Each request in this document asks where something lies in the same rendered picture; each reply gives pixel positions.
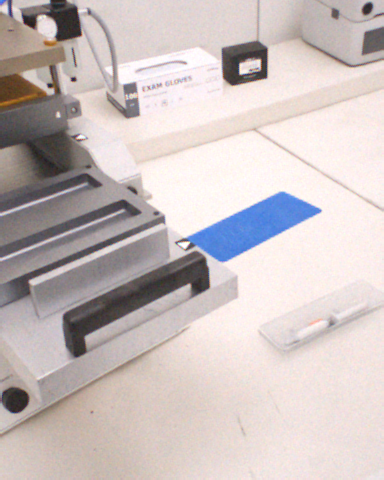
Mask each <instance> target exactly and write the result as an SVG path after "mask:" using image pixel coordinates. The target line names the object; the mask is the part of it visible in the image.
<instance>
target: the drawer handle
mask: <svg viewBox="0 0 384 480"><path fill-rule="evenodd" d="M190 283H191V285H193V286H194V287H195V288H196V289H198V290H199V291H200V292H203V291H205V290H207V289H209V288H210V278H209V267H208V266H207V259H206V257H205V256H204V255H203V254H201V253H200V252H198V251H193V252H191V253H189V254H187V255H185V256H183V257H180V258H178V259H176V260H174V261H172V262H170V263H168V264H166V265H163V266H161V267H159V268H157V269H155V270H153V271H151V272H149V273H146V274H144V275H142V276H140V277H138V278H136V279H134V280H132V281H129V282H127V283H125V284H123V285H120V286H118V287H116V288H114V289H111V290H109V291H107V292H105V293H103V294H101V296H99V297H97V298H94V299H92V300H90V301H87V302H85V303H83V304H81V305H79V306H76V307H74V308H72V309H70V310H67V311H65V313H64V314H63V316H62V321H63V324H62V328H63V333H64V338H65V343H66V347H67V348H68V349H69V350H70V351H71V353H72V354H73V355H74V356H75V357H79V356H80V355H82V354H84V353H86V350H87V345H86V339H85V336H87V335H89V334H91V333H93V332H95V331H98V329H100V328H103V327H105V326H107V325H109V324H111V323H113V322H115V321H117V320H119V319H121V318H123V317H125V316H127V315H129V314H131V313H133V312H136V310H138V309H140V308H142V307H144V306H146V305H148V304H150V303H152V302H154V301H156V300H158V299H160V298H162V297H164V296H166V295H168V294H170V293H172V292H174V291H176V290H178V289H180V288H182V287H184V286H186V285H188V284H190Z"/></svg>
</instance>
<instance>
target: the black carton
mask: <svg viewBox="0 0 384 480"><path fill-rule="evenodd" d="M268 58H269V48H268V47H267V46H266V45H264V44H263V43H261V42H259V41H257V40H256V41H251V42H245V43H240V45H233V46H227V47H222V74H223V78H224V79H225V80H226V82H227V83H229V84H230V85H231V86H237V85H242V83H247V82H252V81H259V80H264V79H268Z"/></svg>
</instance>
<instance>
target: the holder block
mask: <svg viewBox="0 0 384 480"><path fill-rule="evenodd" d="M160 224H164V225H165V226H166V220H165V215H164V214H163V213H162V212H160V211H159V210H157V209H156V208H154V207H153V206H151V205H150V204H148V203H147V202H145V201H144V200H143V199H141V198H140V197H139V196H138V195H137V194H135V193H134V192H132V191H131V190H129V189H128V188H127V187H125V186H124V185H122V184H121V183H119V182H117V181H115V180H114V179H112V178H111V177H109V176H108V175H107V174H105V173H104V172H102V171H101V170H99V169H98V168H96V167H95V166H93V165H92V164H88V165H86V166H82V167H79V168H77V169H74V170H71V171H68V172H66V173H63V174H60V175H56V176H54V177H51V178H48V179H45V180H43V181H39V182H37V181H36V183H35V182H34V184H32V183H31V185H30V184H28V185H24V186H22V187H19V188H16V189H12V190H10V191H7V192H4V193H0V307H2V306H4V305H6V304H7V303H10V302H12V301H14V300H17V299H20V298H22V297H24V296H26V295H29V294H31V290H29V289H30V285H29V281H30V280H32V279H34V278H36V277H39V276H42V275H44V274H47V273H49V272H51V271H53V270H54V269H56V268H59V267H61V266H64V265H66V264H68V263H71V262H73V261H75V260H79V259H81V258H83V257H85V256H88V255H90V254H92V253H95V252H97V251H99V250H101V249H104V248H106V247H108V246H112V245H114V244H116V243H119V242H121V241H123V240H125V239H128V238H130V237H132V236H135V235H137V234H139V233H141V232H144V231H146V230H148V229H151V228H153V227H155V226H158V225H160Z"/></svg>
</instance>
